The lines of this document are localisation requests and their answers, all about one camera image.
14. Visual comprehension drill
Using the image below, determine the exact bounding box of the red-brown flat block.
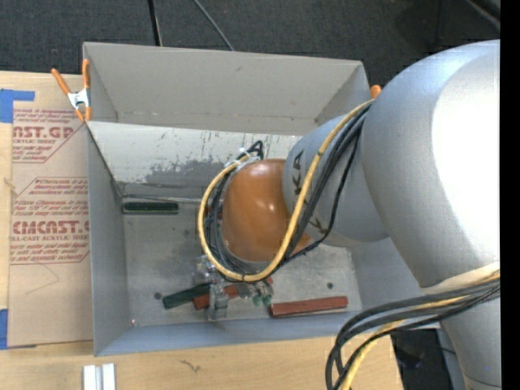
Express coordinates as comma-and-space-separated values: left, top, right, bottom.
269, 296, 350, 319
193, 284, 241, 310

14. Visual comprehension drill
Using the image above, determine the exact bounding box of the dark green flat block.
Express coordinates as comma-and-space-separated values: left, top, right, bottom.
162, 284, 212, 310
123, 201, 180, 215

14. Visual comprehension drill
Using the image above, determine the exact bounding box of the grey metal bin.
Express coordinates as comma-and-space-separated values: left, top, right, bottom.
82, 41, 440, 358

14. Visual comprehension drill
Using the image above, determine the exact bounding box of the brown cardboard board red print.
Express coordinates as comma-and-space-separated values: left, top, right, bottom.
0, 70, 95, 349

